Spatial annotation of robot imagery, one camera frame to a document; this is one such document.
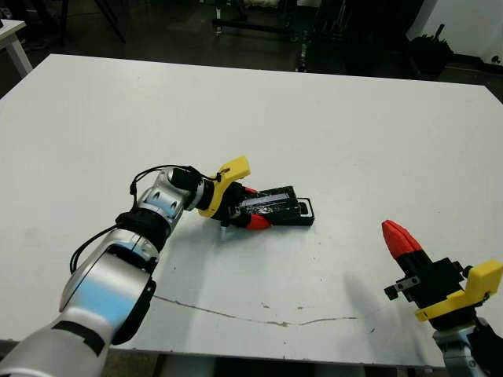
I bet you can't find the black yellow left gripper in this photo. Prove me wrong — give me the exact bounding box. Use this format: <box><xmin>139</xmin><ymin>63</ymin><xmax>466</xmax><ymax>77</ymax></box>
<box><xmin>197</xmin><ymin>156</ymin><xmax>273</xmax><ymax>231</ymax></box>

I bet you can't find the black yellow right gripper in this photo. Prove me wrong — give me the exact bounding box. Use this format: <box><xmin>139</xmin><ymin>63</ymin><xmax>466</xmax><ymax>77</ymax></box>
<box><xmin>381</xmin><ymin>219</ymin><xmax>503</xmax><ymax>334</ymax></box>

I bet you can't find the glossy black box lid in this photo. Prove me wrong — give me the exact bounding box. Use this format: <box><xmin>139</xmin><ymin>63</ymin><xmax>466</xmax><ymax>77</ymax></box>
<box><xmin>235</xmin><ymin>185</ymin><xmax>302</xmax><ymax>227</ymax></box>

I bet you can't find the black box base white lining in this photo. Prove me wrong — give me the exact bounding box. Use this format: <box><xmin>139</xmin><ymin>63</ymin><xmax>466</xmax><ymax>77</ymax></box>
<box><xmin>270</xmin><ymin>196</ymin><xmax>316</xmax><ymax>229</ymax></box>

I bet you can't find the black slanted stand leg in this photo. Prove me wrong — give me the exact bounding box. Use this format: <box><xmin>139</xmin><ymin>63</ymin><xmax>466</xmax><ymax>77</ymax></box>
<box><xmin>94</xmin><ymin>0</ymin><xmax>127</xmax><ymax>45</ymax></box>

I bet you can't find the white side table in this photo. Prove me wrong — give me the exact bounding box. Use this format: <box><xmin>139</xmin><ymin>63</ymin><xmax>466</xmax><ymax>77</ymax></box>
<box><xmin>0</xmin><ymin>18</ymin><xmax>35</xmax><ymax>76</ymax></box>

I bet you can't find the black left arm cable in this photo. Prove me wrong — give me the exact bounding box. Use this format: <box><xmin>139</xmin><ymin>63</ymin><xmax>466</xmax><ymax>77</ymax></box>
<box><xmin>69</xmin><ymin>164</ymin><xmax>220</xmax><ymax>276</ymax></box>

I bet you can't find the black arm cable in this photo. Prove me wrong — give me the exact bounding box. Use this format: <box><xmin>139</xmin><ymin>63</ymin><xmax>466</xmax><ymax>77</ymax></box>
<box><xmin>69</xmin><ymin>164</ymin><xmax>220</xmax><ymax>276</ymax></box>
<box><xmin>472</xmin><ymin>317</ymin><xmax>503</xmax><ymax>377</ymax></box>

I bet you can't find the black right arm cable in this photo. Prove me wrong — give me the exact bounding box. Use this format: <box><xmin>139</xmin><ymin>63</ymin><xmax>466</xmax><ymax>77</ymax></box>
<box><xmin>472</xmin><ymin>317</ymin><xmax>503</xmax><ymax>377</ymax></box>

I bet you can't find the black metal gantry frame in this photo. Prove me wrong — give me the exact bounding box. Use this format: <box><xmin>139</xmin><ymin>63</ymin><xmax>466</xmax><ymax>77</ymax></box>
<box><xmin>211</xmin><ymin>0</ymin><xmax>316</xmax><ymax>74</ymax></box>

